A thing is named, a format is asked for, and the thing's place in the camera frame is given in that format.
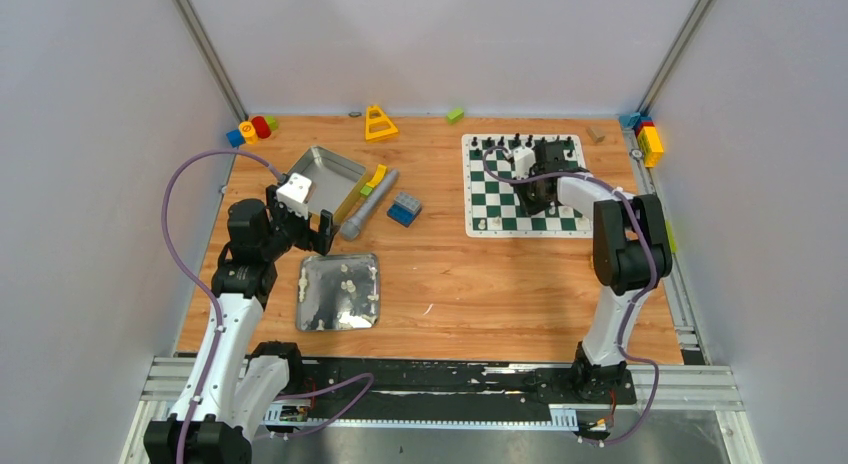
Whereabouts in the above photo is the green white chess board mat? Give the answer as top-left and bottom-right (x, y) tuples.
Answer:
(461, 133), (592, 238)

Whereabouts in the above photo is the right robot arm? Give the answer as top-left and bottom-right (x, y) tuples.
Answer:
(512, 141), (673, 402)

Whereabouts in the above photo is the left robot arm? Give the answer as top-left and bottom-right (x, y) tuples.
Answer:
(143, 175), (334, 463)

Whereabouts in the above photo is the grey toy microphone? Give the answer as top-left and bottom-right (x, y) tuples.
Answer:
(339, 169), (400, 241)

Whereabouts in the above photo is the square metal tin box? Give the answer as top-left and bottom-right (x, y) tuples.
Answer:
(288, 146), (367, 226)

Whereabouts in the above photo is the brown wooden block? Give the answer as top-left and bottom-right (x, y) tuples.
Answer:
(586, 126), (606, 143)

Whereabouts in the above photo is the silver tin lid tray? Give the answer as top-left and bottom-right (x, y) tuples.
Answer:
(295, 253), (381, 332)

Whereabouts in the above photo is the grey and blue brick stack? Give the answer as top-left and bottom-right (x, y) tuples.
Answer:
(387, 192), (422, 227)

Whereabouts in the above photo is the coloured brick stack right corner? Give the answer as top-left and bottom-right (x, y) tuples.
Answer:
(618, 113), (664, 168)

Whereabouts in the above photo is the green block at back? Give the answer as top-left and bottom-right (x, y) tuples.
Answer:
(445, 107), (465, 125)

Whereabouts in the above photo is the coloured blocks cluster left corner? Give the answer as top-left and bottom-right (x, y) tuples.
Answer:
(225, 115), (279, 148)

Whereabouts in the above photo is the yellow triangle toy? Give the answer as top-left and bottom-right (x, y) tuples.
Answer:
(364, 105), (399, 143)

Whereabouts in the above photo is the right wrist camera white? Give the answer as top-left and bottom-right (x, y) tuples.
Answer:
(512, 147), (536, 180)

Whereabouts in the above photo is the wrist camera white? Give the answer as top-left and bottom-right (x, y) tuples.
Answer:
(275, 173), (314, 218)
(512, 147), (536, 180)

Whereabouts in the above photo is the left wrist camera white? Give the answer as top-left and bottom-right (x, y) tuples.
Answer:
(275, 173), (314, 218)

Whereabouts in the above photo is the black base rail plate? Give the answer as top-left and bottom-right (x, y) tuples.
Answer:
(263, 357), (637, 426)

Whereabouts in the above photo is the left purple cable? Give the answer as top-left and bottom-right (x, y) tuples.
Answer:
(160, 149), (375, 464)

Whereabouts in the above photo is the purple cable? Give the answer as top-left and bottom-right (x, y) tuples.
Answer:
(481, 146), (662, 447)
(160, 149), (375, 464)

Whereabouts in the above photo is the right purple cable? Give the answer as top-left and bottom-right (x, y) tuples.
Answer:
(481, 146), (662, 447)

